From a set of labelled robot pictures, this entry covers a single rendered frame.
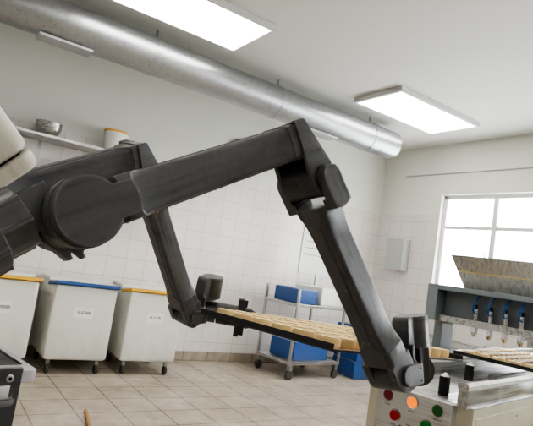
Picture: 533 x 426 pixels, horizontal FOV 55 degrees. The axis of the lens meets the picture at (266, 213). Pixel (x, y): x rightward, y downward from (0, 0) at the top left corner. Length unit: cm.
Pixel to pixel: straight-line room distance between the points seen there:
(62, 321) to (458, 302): 321
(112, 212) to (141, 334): 427
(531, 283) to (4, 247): 207
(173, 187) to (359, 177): 649
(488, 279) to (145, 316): 322
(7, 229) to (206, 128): 527
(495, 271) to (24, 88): 425
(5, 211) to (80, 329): 411
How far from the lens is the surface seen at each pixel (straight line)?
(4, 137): 71
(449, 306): 248
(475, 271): 241
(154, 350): 490
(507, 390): 187
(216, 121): 584
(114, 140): 508
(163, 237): 122
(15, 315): 452
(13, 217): 55
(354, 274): 85
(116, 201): 57
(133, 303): 475
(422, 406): 165
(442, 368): 213
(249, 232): 598
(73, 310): 460
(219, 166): 68
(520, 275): 234
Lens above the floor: 115
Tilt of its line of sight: 6 degrees up
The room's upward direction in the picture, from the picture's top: 9 degrees clockwise
